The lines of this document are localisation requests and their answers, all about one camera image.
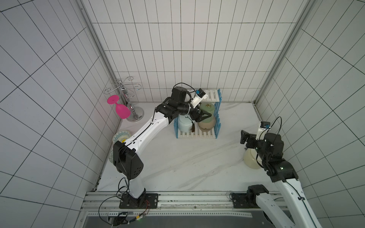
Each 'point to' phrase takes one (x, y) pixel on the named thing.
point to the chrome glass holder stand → (137, 113)
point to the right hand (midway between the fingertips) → (245, 130)
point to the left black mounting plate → (145, 201)
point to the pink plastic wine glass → (123, 112)
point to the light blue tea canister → (185, 123)
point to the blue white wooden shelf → (214, 96)
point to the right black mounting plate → (242, 200)
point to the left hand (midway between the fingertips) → (204, 113)
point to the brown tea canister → (206, 127)
